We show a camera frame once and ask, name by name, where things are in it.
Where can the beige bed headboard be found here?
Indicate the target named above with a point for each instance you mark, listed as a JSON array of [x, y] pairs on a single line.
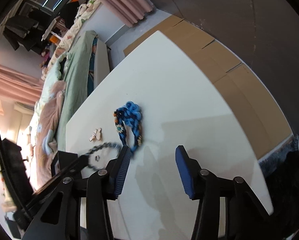
[[24, 108]]

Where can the black jewelry box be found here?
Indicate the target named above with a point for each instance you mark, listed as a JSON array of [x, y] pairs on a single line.
[[64, 157]]

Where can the dark brown wardrobe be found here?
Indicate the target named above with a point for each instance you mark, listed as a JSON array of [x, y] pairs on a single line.
[[252, 17]]

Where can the printed window seat cushion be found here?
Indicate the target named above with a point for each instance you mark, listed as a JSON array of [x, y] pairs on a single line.
[[74, 25]]

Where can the white folding stand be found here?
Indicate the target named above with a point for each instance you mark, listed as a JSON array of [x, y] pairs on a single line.
[[50, 30]]

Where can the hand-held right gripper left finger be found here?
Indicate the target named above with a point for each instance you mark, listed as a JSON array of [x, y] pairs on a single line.
[[120, 170]]

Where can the bed with green sheet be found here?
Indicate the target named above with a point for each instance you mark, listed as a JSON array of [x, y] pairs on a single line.
[[75, 80]]

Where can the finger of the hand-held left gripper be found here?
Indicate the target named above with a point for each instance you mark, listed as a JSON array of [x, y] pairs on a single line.
[[69, 168]]

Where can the white low table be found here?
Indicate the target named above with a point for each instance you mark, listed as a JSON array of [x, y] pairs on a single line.
[[229, 75]]

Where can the pink floral blanket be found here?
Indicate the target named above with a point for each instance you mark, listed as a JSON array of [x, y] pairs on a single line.
[[49, 115]]

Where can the pink curtain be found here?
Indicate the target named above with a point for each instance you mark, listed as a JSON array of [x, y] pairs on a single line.
[[119, 2], [12, 80]]

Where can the hanging dark coats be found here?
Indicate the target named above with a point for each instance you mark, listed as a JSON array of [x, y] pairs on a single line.
[[22, 30]]

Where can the grey shaggy rug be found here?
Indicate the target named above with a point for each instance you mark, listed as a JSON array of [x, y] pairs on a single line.
[[279, 155]]

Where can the light green quilt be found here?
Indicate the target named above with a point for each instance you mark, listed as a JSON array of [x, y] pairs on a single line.
[[52, 80]]

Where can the white butterfly hair clip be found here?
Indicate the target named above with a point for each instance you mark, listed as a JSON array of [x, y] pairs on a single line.
[[96, 135]]

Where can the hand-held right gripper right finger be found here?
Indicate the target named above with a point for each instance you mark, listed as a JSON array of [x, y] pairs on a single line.
[[184, 172]]

